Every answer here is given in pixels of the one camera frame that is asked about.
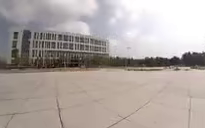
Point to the white multi-storey building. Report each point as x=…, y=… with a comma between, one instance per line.
x=56, y=43

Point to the row of trees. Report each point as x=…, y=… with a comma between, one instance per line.
x=190, y=59

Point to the grey concrete slab plaza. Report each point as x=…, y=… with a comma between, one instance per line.
x=100, y=93

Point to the low flat planter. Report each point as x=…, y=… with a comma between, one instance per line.
x=145, y=69

